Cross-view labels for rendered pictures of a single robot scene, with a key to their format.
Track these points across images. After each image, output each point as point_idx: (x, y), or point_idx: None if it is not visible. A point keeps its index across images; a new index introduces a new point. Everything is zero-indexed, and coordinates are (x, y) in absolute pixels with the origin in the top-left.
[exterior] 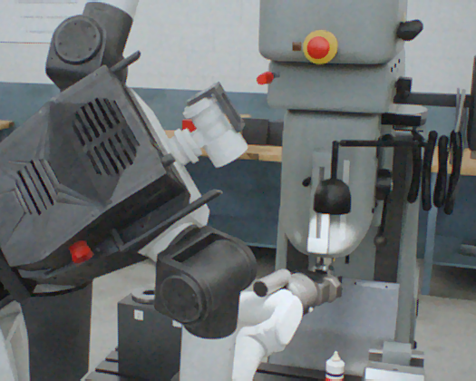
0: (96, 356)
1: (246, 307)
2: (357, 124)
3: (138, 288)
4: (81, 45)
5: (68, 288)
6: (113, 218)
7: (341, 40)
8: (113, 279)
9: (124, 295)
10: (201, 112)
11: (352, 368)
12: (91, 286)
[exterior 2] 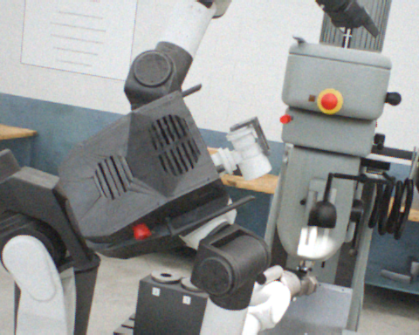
0: (91, 328)
1: None
2: (346, 163)
3: (156, 270)
4: (154, 73)
5: (78, 270)
6: (172, 208)
7: (346, 99)
8: (107, 269)
9: (116, 282)
10: (241, 137)
11: None
12: (97, 270)
